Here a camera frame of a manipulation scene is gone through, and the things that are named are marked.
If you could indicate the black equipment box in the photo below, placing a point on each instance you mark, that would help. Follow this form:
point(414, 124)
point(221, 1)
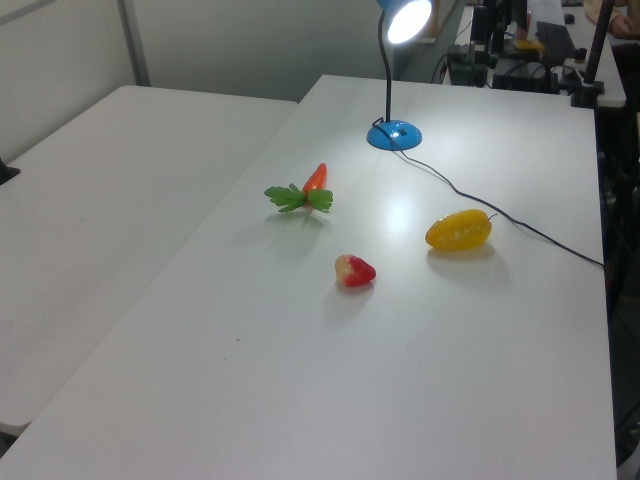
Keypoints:
point(465, 65)

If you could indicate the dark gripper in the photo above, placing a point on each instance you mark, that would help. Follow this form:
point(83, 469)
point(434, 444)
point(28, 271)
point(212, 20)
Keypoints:
point(480, 22)

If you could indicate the black pole with clamp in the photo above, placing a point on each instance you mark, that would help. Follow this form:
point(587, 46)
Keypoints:
point(596, 55)

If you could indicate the black electronics unit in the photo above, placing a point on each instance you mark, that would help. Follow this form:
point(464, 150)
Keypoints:
point(525, 75)

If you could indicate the yellow toy pepper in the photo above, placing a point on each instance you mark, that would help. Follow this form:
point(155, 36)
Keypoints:
point(457, 232)

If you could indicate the grey metal partition post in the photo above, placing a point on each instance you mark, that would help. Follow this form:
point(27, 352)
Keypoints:
point(134, 45)

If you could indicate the person's hand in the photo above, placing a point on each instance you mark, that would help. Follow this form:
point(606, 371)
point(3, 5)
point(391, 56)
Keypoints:
point(627, 27)

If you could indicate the orange toy carrot green leaves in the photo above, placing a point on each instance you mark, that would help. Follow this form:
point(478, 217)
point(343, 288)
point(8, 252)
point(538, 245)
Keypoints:
point(316, 180)

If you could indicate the blue gooseneck desk lamp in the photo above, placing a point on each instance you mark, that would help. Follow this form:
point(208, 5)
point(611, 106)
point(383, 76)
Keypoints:
point(395, 136)

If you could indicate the red toy strawberry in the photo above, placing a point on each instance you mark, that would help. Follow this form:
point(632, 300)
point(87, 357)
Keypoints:
point(357, 272)

